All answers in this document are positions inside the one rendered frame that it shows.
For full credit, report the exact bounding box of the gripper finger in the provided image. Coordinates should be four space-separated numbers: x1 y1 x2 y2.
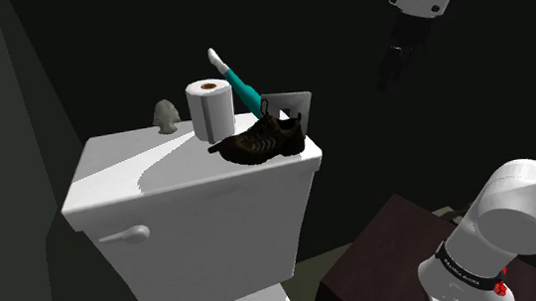
373 43 420 92

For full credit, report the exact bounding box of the dark brown shoe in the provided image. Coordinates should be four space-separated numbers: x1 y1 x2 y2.
203 96 309 170

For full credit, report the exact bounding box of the teal and white brush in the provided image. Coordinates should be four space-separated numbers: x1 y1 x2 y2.
206 43 265 124

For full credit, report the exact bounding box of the white toilet paper roll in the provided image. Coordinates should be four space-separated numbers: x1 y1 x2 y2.
184 75 238 146

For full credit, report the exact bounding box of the grey stone figure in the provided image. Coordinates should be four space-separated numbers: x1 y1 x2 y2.
150 97 183 136

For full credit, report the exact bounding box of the grey square frame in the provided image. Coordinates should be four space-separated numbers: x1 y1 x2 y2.
259 89 317 139

